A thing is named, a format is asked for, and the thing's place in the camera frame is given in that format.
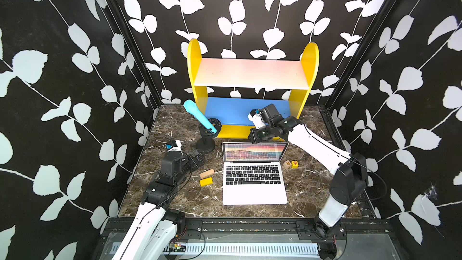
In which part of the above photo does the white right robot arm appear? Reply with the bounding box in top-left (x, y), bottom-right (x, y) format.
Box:
top-left (248, 104), bottom-right (369, 239)

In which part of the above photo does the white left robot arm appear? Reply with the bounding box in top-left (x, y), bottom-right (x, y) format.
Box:
top-left (113, 149), bottom-right (205, 260)

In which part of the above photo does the black microphone stand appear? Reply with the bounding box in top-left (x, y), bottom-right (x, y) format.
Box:
top-left (196, 118), bottom-right (222, 154)

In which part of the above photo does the natural wooden block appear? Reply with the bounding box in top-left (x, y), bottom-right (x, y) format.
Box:
top-left (199, 169), bottom-right (215, 179)

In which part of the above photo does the yellow wooden block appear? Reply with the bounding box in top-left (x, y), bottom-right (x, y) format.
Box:
top-left (200, 177), bottom-right (213, 187)

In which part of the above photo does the wooden letter cube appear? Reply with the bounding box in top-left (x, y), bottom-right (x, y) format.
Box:
top-left (282, 161), bottom-right (292, 169)

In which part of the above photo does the yellow number cube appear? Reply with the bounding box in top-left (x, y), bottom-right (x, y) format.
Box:
top-left (291, 161), bottom-right (299, 169)

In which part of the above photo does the cyan toy microphone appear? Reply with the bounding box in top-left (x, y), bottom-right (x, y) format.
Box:
top-left (183, 100), bottom-right (217, 134)

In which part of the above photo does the yellow blue toy shelf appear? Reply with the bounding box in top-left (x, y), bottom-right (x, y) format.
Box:
top-left (187, 39), bottom-right (320, 138)

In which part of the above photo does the small green circuit board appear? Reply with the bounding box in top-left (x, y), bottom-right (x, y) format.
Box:
top-left (167, 243), bottom-right (186, 254)

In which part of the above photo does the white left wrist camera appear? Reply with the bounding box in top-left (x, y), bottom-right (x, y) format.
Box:
top-left (166, 140), bottom-right (182, 152)

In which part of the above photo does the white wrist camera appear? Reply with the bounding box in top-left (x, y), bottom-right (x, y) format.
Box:
top-left (248, 109), bottom-right (265, 130)
top-left (166, 140), bottom-right (182, 152)

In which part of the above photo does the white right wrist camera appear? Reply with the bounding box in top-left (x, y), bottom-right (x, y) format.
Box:
top-left (248, 109), bottom-right (265, 130)

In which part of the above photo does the white slotted cable duct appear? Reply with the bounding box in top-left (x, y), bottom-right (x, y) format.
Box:
top-left (161, 243), bottom-right (320, 258)

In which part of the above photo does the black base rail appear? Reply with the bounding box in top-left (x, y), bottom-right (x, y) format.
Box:
top-left (104, 217), bottom-right (392, 241)

